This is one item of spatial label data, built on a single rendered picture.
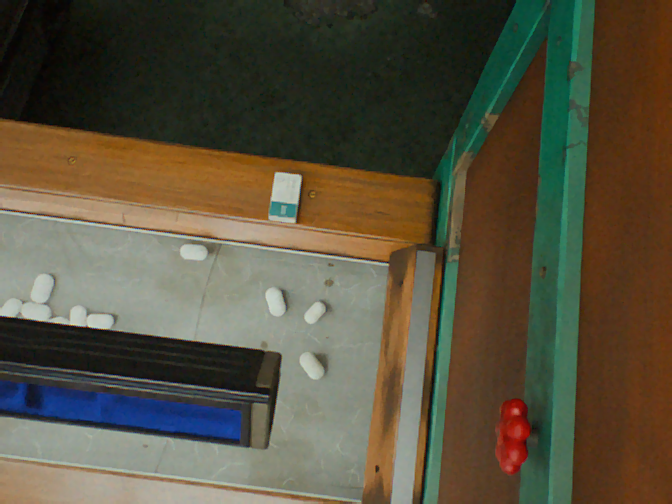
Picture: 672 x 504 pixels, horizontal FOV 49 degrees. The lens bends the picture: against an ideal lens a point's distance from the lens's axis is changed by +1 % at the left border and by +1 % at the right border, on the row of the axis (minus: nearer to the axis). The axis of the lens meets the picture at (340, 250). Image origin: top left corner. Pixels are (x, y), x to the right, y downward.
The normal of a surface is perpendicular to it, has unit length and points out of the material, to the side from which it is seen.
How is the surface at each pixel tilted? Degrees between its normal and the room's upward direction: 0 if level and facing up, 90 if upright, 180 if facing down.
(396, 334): 67
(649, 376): 90
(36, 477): 0
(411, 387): 0
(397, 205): 0
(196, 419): 58
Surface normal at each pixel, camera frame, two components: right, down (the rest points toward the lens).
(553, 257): -0.99, -0.14
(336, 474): 0.04, -0.25
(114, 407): -0.08, 0.67
